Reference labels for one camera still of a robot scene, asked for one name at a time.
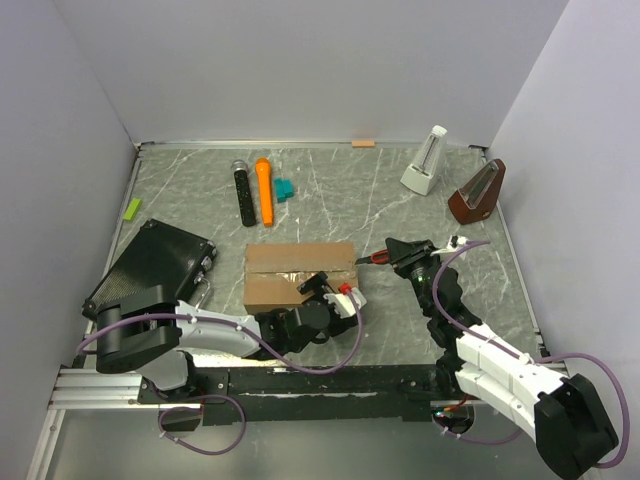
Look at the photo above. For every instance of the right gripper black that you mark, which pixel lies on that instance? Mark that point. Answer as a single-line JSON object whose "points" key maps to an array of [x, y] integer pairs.
{"points": [[404, 256]]}

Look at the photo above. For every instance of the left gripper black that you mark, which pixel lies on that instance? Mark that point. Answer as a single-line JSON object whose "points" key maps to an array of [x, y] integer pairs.
{"points": [[318, 284]]}

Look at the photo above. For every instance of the red black utility knife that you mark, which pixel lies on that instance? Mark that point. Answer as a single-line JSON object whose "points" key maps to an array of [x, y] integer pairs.
{"points": [[376, 258]]}

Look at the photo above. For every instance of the brown cardboard express box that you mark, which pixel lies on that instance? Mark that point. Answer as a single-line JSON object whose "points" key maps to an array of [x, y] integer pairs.
{"points": [[273, 272]]}

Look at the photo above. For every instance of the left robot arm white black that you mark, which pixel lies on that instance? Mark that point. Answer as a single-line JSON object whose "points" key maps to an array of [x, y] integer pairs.
{"points": [[150, 332]]}

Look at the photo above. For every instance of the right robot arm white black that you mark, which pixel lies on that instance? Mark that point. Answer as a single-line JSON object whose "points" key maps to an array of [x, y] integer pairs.
{"points": [[564, 416]]}

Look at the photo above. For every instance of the white metronome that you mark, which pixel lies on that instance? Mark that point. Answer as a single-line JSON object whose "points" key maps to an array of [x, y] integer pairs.
{"points": [[423, 172]]}

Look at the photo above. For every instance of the brown wooden metronome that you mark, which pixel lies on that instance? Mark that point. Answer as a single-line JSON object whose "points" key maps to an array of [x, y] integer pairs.
{"points": [[476, 200]]}

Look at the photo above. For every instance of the teal plastic block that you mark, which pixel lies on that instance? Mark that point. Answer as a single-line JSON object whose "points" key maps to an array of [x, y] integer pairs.
{"points": [[283, 189]]}

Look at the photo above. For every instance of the orange tape piece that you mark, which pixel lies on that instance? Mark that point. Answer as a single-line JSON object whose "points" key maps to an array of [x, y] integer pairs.
{"points": [[363, 144]]}

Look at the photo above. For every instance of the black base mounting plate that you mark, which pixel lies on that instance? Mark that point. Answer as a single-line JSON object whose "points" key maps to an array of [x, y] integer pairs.
{"points": [[408, 392]]}

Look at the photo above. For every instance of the black microphone silver head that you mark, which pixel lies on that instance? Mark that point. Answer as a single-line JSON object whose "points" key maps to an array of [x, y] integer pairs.
{"points": [[243, 191]]}

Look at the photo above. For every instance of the black speaker case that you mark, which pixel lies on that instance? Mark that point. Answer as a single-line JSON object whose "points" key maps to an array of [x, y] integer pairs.
{"points": [[159, 254]]}

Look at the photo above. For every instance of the green plastic block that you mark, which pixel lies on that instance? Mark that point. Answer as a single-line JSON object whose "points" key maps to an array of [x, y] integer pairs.
{"points": [[132, 209]]}

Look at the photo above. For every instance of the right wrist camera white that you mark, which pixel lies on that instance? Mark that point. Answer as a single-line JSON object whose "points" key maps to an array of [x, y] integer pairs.
{"points": [[455, 247]]}

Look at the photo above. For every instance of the aluminium rail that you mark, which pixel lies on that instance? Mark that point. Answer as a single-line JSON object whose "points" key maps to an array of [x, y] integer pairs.
{"points": [[85, 389]]}

